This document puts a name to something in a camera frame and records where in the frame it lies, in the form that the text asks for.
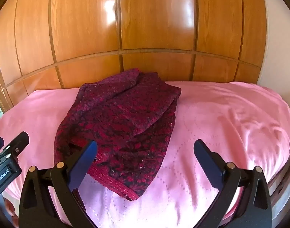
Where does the dark wooden bed frame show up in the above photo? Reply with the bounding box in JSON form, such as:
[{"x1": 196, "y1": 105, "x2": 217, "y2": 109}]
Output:
[{"x1": 269, "y1": 160, "x2": 290, "y2": 222}]

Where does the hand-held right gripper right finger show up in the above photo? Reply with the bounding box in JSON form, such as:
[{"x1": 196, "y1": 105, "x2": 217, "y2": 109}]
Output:
[{"x1": 193, "y1": 139, "x2": 272, "y2": 228}]

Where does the wooden panelled wardrobe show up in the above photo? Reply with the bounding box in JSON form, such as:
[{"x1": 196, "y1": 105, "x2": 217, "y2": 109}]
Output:
[{"x1": 0, "y1": 0, "x2": 267, "y2": 110}]

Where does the dark red patterned knit garment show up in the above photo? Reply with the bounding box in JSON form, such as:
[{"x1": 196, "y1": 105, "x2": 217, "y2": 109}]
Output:
[{"x1": 53, "y1": 68, "x2": 182, "y2": 201}]

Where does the pink bed sheet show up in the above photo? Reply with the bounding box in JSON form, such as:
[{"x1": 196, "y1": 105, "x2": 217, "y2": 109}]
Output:
[{"x1": 0, "y1": 81, "x2": 290, "y2": 228}]

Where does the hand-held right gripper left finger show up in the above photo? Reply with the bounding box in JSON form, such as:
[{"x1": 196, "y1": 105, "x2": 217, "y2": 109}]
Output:
[{"x1": 19, "y1": 141, "x2": 98, "y2": 228}]

